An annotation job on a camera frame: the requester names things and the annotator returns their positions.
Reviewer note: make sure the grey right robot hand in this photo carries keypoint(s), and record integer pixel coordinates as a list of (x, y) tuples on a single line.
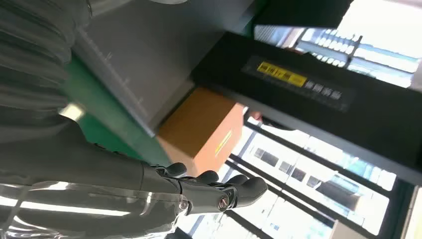
[(99, 171)]

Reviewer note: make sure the brown cardboard delivery box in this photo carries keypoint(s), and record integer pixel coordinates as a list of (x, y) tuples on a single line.
[(201, 128)]

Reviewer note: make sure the black inbound scanning machine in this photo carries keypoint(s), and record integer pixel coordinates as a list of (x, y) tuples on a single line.
[(362, 109)]

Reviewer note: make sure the green desk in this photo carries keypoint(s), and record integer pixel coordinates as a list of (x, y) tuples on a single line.
[(99, 95)]

